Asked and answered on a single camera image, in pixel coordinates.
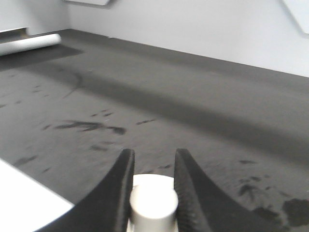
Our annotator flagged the white paper roll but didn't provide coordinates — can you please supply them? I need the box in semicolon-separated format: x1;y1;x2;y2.
0;34;61;56

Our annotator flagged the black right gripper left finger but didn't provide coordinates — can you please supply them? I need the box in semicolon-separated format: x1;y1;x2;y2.
37;149;135;232

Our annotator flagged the glass jar with white lid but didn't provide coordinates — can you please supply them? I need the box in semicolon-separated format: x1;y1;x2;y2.
126;174;179;232

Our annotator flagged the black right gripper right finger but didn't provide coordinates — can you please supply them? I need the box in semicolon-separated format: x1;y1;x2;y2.
174;148;286;232

